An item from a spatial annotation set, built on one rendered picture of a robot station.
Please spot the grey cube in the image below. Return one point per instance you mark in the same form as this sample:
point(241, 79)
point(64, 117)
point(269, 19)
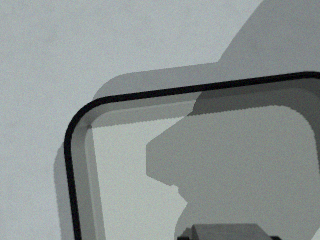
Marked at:
point(228, 232)

